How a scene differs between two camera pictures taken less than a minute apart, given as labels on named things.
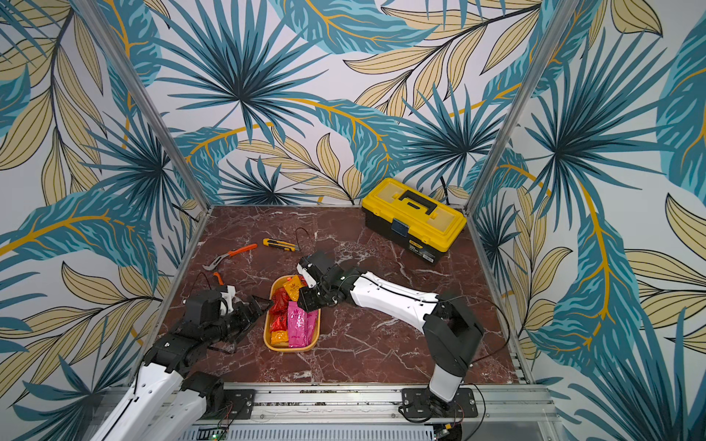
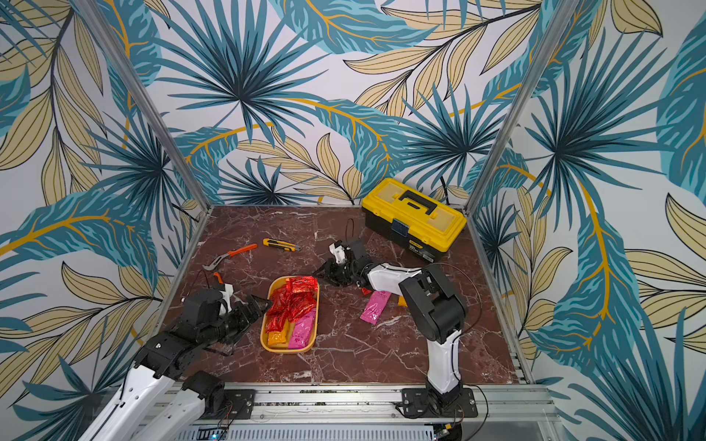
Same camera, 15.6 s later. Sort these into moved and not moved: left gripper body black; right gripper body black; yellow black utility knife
Moved: right gripper body black
Not moved: yellow black utility knife; left gripper body black
